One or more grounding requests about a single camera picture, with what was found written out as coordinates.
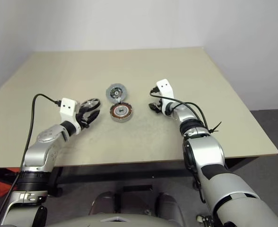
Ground grey robot torso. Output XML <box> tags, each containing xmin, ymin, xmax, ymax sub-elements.
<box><xmin>46</xmin><ymin>213</ymin><xmax>185</xmax><ymax>227</ymax></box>

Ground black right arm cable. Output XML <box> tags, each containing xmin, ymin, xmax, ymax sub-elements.
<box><xmin>149</xmin><ymin>87</ymin><xmax>213</xmax><ymax>134</ymax></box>

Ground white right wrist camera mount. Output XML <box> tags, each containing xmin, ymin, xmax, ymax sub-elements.
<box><xmin>156</xmin><ymin>78</ymin><xmax>175</xmax><ymax>117</ymax></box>

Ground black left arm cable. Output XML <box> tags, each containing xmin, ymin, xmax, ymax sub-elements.
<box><xmin>0</xmin><ymin>94</ymin><xmax>62</xmax><ymax>227</ymax></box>

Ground dark rounded shape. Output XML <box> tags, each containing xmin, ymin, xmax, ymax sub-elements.
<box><xmin>89</xmin><ymin>192</ymin><xmax>117</xmax><ymax>216</ymax></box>
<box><xmin>155</xmin><ymin>192</ymin><xmax>185</xmax><ymax>222</ymax></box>

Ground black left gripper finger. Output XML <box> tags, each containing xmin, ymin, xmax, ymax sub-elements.
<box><xmin>82</xmin><ymin>109</ymin><xmax>101</xmax><ymax>124</ymax></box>
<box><xmin>78</xmin><ymin>104</ymin><xmax>99</xmax><ymax>114</ymax></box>

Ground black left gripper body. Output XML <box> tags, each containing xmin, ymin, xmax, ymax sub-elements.
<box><xmin>76</xmin><ymin>106</ymin><xmax>91</xmax><ymax>131</ymax></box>

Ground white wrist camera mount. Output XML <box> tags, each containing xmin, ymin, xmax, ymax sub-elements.
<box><xmin>156</xmin><ymin>78</ymin><xmax>175</xmax><ymax>117</ymax></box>
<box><xmin>59</xmin><ymin>97</ymin><xmax>82</xmax><ymax>136</ymax></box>

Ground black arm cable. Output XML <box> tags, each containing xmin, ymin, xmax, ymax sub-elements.
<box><xmin>149</xmin><ymin>87</ymin><xmax>213</xmax><ymax>134</ymax></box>
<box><xmin>0</xmin><ymin>94</ymin><xmax>62</xmax><ymax>227</ymax></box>

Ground black table frame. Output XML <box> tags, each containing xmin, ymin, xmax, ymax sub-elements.
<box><xmin>47</xmin><ymin>156</ymin><xmax>257</xmax><ymax>197</ymax></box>

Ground silver spoked motor rotor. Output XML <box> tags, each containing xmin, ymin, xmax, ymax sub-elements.
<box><xmin>79</xmin><ymin>97</ymin><xmax>102</xmax><ymax>114</ymax></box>

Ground grey motor cover circuit board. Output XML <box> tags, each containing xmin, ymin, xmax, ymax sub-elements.
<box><xmin>104</xmin><ymin>82</ymin><xmax>129</xmax><ymax>104</ymax></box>

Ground black zip tie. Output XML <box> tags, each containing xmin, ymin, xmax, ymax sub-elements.
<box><xmin>207</xmin><ymin>121</ymin><xmax>223</xmax><ymax>135</ymax></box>

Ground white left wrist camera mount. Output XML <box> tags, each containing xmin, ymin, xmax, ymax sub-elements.
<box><xmin>59</xmin><ymin>97</ymin><xmax>82</xmax><ymax>136</ymax></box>

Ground motor stator base copper windings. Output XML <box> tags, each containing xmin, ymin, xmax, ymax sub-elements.
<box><xmin>109</xmin><ymin>102</ymin><xmax>133</xmax><ymax>123</ymax></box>

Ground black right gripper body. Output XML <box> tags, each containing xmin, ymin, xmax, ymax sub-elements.
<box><xmin>154</xmin><ymin>98</ymin><xmax>164</xmax><ymax>115</ymax></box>

